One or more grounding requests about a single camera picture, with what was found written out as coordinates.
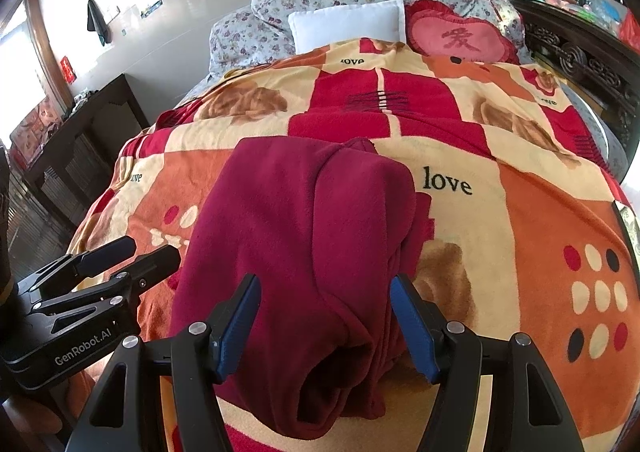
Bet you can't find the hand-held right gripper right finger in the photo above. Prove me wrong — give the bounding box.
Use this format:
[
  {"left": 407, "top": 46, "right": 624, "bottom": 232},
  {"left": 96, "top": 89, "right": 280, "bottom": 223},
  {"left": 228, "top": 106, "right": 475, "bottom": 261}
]
[{"left": 390, "top": 273, "right": 586, "bottom": 452}]

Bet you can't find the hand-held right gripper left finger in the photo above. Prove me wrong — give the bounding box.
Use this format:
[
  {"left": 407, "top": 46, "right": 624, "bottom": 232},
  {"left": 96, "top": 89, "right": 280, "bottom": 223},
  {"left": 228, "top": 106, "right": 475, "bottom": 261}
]
[{"left": 74, "top": 273, "right": 262, "bottom": 452}]

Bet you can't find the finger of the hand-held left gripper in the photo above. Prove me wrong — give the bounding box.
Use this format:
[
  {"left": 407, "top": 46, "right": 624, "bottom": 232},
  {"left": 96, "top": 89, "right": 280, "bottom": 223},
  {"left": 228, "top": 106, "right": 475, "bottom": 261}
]
[
  {"left": 32, "top": 246, "right": 182, "bottom": 337},
  {"left": 17, "top": 237, "right": 137, "bottom": 305}
]

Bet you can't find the maroon fleece garment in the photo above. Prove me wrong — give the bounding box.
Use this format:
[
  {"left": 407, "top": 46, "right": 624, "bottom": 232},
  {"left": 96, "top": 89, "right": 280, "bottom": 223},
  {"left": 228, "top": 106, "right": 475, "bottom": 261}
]
[{"left": 167, "top": 137, "right": 436, "bottom": 440}]

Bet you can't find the dark wooden table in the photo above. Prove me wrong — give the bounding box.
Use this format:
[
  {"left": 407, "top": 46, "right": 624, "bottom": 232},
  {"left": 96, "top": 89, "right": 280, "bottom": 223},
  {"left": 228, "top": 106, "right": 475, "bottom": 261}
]
[{"left": 22, "top": 73, "right": 151, "bottom": 227}]

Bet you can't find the red printed box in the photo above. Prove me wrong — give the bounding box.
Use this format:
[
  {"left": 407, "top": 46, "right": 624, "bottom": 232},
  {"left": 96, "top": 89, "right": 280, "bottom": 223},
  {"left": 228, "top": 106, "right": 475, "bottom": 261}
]
[{"left": 9, "top": 96, "right": 66, "bottom": 170}]

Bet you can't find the white crumpled cloth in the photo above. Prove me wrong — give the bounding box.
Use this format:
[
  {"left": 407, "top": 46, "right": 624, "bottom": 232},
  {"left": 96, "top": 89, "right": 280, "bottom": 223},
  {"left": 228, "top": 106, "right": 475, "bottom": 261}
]
[{"left": 72, "top": 89, "right": 101, "bottom": 112}]

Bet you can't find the red orange printed blanket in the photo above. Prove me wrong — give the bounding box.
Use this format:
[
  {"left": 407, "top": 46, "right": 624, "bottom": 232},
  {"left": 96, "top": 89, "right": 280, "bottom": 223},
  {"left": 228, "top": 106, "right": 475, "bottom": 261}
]
[{"left": 65, "top": 38, "right": 640, "bottom": 452}]

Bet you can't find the dark hanging cloth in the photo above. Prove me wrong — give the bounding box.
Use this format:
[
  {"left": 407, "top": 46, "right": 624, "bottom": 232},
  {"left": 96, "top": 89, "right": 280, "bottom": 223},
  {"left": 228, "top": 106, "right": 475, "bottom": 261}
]
[{"left": 86, "top": 0, "right": 111, "bottom": 46}]

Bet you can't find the patterned fabric strip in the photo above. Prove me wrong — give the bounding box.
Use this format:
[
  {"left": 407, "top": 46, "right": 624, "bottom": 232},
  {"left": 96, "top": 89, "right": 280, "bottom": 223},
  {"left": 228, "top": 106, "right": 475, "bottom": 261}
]
[{"left": 612, "top": 199, "right": 640, "bottom": 263}]

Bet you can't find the small floral pillow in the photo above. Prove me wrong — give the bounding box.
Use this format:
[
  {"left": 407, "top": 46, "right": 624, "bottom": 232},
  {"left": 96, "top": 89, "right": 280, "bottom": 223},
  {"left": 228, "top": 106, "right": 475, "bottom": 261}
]
[{"left": 207, "top": 6, "right": 297, "bottom": 77}]

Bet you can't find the grey mattress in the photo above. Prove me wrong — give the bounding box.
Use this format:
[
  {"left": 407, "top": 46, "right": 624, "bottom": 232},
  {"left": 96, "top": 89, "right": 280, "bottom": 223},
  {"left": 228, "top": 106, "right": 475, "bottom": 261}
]
[{"left": 560, "top": 82, "right": 628, "bottom": 183}]

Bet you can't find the red heart cushion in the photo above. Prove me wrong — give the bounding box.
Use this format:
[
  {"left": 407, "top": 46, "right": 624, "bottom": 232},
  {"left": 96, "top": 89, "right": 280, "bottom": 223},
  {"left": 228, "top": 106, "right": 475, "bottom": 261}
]
[{"left": 405, "top": 0, "right": 521, "bottom": 65}]

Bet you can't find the white pillow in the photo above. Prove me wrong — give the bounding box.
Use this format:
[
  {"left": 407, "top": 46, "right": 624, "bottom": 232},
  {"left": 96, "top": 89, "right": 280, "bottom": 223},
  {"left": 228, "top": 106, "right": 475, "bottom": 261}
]
[{"left": 288, "top": 0, "right": 407, "bottom": 55}]

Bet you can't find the colourful clutter pile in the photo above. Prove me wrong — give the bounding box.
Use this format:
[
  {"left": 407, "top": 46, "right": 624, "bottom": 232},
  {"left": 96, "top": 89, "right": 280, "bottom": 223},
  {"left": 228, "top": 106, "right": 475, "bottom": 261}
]
[{"left": 545, "top": 0, "right": 640, "bottom": 50}]

